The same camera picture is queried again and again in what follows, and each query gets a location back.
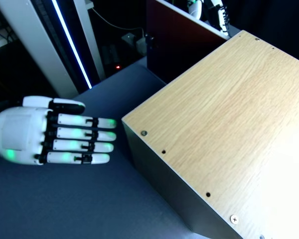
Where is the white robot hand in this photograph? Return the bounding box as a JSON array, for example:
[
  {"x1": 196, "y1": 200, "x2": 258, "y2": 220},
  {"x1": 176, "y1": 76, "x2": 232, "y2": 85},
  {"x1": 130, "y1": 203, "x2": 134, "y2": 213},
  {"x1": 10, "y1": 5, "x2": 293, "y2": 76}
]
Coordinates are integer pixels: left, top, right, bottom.
[
  {"x1": 187, "y1": 0, "x2": 231, "y2": 38},
  {"x1": 0, "y1": 96, "x2": 118, "y2": 166}
]

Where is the dark red partition panel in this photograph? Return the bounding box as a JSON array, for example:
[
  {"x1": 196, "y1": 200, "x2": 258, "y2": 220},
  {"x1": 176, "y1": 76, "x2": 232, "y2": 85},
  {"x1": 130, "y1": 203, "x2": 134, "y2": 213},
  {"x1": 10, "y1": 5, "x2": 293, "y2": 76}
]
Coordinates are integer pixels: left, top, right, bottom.
[{"x1": 146, "y1": 0, "x2": 231, "y2": 85}]

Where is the light wooden box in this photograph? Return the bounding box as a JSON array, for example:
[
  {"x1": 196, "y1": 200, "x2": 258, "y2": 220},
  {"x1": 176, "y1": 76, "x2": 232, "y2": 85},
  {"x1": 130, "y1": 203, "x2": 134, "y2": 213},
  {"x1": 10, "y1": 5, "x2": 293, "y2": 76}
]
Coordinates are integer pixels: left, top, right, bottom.
[{"x1": 121, "y1": 29, "x2": 299, "y2": 239}]

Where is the grey table cloth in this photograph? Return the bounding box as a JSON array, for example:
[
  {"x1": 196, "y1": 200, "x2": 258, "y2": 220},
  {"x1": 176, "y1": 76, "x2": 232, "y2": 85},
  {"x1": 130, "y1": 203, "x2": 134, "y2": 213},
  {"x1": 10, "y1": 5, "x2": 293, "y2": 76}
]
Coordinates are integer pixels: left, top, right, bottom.
[{"x1": 0, "y1": 56, "x2": 208, "y2": 239}]

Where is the grey power adapter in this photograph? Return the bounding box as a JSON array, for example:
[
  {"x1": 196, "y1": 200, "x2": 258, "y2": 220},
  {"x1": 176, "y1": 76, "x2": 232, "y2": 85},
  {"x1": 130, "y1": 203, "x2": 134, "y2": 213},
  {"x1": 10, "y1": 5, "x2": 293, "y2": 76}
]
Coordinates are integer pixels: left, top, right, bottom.
[{"x1": 136, "y1": 37, "x2": 148, "y2": 54}]

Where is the white shelf board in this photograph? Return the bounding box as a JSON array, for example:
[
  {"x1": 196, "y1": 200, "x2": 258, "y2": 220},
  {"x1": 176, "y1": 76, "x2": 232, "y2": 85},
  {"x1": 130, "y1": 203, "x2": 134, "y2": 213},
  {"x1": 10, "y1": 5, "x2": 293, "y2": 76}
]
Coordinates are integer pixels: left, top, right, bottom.
[{"x1": 0, "y1": 34, "x2": 15, "y2": 52}]

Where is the black plug block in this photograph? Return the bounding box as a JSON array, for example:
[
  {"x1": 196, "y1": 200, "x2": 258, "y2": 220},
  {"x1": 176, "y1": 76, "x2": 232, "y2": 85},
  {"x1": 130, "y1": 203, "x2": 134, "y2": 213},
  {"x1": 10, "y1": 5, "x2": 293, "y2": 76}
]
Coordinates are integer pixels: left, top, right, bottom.
[{"x1": 121, "y1": 32, "x2": 137, "y2": 45}]

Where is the glowing white light strip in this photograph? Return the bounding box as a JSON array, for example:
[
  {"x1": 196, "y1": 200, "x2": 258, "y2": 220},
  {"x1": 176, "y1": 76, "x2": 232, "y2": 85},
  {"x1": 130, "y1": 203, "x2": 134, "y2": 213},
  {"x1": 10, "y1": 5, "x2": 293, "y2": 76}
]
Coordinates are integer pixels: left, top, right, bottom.
[{"x1": 51, "y1": 0, "x2": 93, "y2": 90}]

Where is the black power strip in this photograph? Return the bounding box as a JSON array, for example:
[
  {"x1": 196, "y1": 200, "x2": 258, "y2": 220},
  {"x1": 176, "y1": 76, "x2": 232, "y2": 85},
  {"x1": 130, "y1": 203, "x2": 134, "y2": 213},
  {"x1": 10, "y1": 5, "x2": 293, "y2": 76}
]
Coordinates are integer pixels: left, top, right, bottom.
[{"x1": 100, "y1": 43, "x2": 123, "y2": 72}]

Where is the wide white frame post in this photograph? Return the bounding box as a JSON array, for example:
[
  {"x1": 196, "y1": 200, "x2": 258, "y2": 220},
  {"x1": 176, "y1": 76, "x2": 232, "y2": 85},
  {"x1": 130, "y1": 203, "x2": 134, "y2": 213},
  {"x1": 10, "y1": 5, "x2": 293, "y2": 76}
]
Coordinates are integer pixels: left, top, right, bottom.
[{"x1": 0, "y1": 0, "x2": 80, "y2": 99}]

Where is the thin white cable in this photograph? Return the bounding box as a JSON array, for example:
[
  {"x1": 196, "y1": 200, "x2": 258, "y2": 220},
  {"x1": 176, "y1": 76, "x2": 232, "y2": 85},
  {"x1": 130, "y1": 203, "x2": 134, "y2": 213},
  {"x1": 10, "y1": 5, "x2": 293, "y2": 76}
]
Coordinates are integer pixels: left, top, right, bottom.
[{"x1": 90, "y1": 5, "x2": 146, "y2": 38}]

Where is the narrow white frame post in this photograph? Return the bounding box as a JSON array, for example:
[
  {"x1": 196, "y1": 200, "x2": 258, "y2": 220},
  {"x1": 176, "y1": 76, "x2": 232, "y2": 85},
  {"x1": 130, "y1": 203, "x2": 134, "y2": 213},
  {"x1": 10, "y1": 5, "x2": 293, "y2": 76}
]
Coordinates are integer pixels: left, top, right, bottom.
[{"x1": 73, "y1": 0, "x2": 106, "y2": 81}]

